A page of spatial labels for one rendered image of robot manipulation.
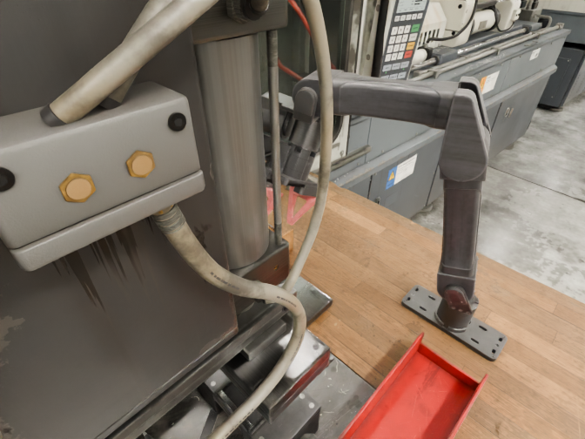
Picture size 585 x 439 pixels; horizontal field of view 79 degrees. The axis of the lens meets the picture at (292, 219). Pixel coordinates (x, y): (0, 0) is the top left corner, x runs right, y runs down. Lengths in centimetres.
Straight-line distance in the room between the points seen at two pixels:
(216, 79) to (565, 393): 77
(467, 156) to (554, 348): 47
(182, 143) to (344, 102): 43
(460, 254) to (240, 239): 45
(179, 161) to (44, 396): 17
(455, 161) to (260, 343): 36
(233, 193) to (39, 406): 18
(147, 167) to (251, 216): 16
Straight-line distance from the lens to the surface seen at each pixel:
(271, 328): 45
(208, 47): 25
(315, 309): 76
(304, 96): 59
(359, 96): 58
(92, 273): 23
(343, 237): 96
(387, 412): 69
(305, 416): 58
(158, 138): 17
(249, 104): 27
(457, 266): 69
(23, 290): 22
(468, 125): 54
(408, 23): 139
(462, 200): 62
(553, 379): 85
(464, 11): 247
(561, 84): 501
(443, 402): 73
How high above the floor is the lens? 152
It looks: 38 degrees down
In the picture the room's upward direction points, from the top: straight up
